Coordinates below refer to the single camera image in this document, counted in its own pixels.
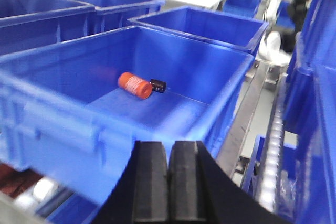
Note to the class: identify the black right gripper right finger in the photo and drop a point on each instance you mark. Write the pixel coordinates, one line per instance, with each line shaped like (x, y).
(200, 192)

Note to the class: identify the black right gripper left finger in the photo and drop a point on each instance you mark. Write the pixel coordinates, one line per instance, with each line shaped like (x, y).
(141, 194)

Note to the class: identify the dark brown cylindrical capacitor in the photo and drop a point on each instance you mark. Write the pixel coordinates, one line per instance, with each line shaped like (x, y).
(158, 86)

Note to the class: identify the orange cylindrical part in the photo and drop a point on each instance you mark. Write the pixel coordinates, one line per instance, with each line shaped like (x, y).
(135, 85)

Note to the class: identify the blue bin centre front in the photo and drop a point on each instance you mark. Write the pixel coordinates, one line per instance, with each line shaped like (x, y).
(64, 115)

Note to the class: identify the blue bin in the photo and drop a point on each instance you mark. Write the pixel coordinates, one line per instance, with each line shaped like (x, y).
(64, 115)
(113, 14)
(27, 24)
(219, 28)

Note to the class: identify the blue bin centre rear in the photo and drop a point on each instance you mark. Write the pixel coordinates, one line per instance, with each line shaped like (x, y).
(219, 28)

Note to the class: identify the blue bin rear left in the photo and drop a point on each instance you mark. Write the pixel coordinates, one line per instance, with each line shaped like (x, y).
(113, 14)

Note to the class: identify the blue bin far left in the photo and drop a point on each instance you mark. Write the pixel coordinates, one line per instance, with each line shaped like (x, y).
(27, 24)

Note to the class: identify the blue crate right edge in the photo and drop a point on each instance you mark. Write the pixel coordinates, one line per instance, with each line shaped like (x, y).
(310, 114)

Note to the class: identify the steel shelf divider rail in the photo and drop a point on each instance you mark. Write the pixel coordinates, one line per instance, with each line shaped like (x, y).
(229, 153)

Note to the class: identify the roller track rail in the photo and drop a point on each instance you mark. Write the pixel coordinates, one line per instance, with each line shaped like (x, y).
(270, 168)

